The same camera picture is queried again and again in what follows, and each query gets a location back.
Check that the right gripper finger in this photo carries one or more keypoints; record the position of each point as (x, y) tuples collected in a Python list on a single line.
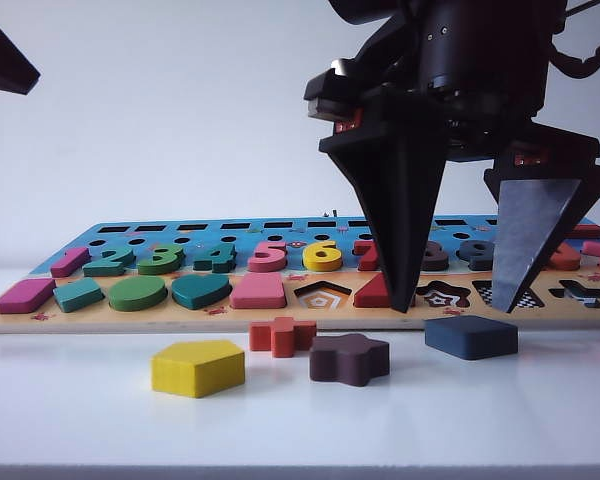
[(405, 200), (535, 225)]

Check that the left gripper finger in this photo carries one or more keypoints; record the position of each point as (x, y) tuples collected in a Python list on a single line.
[(0, 65)]

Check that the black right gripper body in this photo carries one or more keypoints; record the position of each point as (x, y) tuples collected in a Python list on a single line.
[(480, 75)]

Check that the navy rectangle block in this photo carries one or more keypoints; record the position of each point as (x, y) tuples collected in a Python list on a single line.
[(470, 337)]

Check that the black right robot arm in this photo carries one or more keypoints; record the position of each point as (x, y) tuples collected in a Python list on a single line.
[(480, 15)]

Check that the orange number ten piece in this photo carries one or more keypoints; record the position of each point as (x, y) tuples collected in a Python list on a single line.
[(567, 260)]

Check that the red minus sign piece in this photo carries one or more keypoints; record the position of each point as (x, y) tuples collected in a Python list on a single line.
[(590, 231)]

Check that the red number seven piece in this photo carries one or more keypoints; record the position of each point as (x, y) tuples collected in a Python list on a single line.
[(365, 250)]

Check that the brown number eight piece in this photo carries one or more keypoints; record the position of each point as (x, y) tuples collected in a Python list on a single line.
[(435, 260)]

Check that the navy number nine piece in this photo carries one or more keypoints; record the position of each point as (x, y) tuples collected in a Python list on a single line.
[(472, 250)]

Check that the red triangle block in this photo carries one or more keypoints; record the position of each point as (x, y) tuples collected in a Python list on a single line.
[(370, 297)]

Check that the yellow number six piece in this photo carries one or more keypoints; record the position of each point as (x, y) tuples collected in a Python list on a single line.
[(320, 262)]

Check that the pink number five piece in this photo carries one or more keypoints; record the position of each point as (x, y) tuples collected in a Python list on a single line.
[(265, 265)]

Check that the brown star block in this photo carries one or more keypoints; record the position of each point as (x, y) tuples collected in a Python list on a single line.
[(345, 360)]

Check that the pink trapezoid block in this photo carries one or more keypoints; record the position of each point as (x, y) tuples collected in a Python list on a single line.
[(257, 292)]

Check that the colourful wooden puzzle board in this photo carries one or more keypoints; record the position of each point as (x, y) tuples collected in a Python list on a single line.
[(260, 316)]

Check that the orange cross block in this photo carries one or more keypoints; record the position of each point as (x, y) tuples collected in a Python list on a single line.
[(280, 340)]

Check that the teal number four piece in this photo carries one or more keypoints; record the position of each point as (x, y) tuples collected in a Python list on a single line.
[(225, 257)]

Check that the magenta number one piece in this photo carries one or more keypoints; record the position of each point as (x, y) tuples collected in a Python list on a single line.
[(70, 262)]

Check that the teal heart block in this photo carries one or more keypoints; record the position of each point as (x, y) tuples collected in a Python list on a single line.
[(200, 292)]

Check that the teal number two piece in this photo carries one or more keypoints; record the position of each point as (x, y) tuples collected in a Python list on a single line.
[(105, 271)]

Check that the magenta square block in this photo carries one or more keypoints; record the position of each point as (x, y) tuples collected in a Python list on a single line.
[(22, 297)]

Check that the teal square block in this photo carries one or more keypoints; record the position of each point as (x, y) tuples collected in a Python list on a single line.
[(77, 295)]

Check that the green number three piece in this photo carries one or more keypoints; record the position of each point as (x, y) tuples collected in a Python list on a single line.
[(155, 269)]

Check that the green circle block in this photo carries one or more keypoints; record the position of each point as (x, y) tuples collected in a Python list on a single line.
[(137, 295)]

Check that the yellow pentagon block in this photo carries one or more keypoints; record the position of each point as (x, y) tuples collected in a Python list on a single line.
[(195, 370)]

